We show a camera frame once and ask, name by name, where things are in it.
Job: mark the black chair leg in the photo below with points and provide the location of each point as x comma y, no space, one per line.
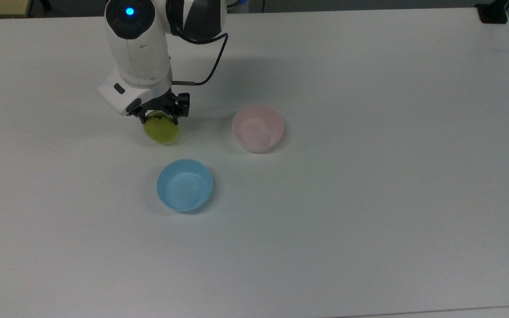
46,4

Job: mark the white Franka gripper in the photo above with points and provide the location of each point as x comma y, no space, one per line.
124,97

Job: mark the black table clamp mount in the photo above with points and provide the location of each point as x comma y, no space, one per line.
493,14

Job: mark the pink plastic bowl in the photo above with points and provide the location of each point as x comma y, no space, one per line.
257,128

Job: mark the green pear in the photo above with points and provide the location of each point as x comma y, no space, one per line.
162,131

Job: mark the light blue plastic bowl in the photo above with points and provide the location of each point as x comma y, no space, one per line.
184,185

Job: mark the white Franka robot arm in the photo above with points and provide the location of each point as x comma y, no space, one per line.
139,53

